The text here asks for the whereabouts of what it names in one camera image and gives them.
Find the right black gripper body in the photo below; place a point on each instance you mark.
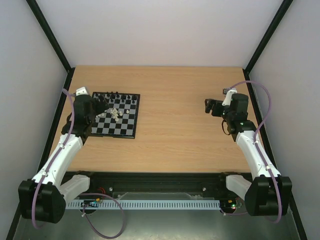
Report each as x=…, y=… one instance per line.
x=214, y=107

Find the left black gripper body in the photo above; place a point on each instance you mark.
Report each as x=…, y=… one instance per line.
x=100, y=109

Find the black silver chess board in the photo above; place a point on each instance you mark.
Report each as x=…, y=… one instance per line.
x=120, y=120

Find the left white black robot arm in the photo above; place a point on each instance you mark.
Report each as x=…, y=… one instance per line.
x=45, y=197

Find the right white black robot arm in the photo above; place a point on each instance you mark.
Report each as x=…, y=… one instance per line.
x=268, y=193

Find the pile of white pieces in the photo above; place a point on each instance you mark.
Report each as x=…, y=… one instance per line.
x=115, y=114

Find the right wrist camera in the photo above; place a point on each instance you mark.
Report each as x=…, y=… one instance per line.
x=228, y=92

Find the black aluminium rail base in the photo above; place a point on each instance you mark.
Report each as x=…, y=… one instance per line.
x=207, y=185

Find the white slotted cable duct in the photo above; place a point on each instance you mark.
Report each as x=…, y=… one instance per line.
x=90, y=204

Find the left black frame post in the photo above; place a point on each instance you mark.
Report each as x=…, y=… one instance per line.
x=40, y=17

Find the black frame post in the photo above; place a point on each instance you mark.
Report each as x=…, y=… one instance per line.
x=40, y=17
x=279, y=15

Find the right black frame post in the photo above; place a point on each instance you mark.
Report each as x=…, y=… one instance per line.
x=279, y=15

